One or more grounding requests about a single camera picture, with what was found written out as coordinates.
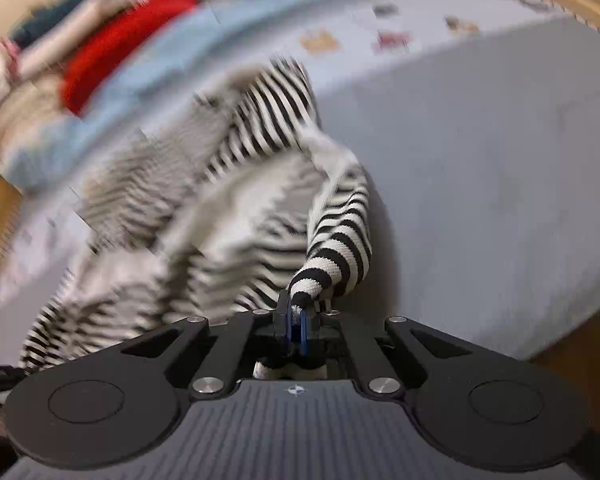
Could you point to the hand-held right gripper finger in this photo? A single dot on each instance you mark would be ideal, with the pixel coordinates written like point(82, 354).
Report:
point(292, 332)
point(304, 334)

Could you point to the black and white striped garment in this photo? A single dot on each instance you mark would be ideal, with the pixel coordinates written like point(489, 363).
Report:
point(340, 220)

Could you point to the pile of pale clothes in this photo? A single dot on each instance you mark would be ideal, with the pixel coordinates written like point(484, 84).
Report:
point(25, 90)

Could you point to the grey printed bed sheet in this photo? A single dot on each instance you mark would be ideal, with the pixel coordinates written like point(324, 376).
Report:
point(480, 160)

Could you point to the light blue blanket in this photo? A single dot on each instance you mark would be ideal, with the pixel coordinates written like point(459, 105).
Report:
point(145, 90)

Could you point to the red cloth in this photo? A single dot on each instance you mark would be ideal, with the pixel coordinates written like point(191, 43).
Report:
point(120, 45)

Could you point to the dark teal cloth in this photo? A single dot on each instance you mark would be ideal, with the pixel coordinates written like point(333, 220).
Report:
point(55, 15)

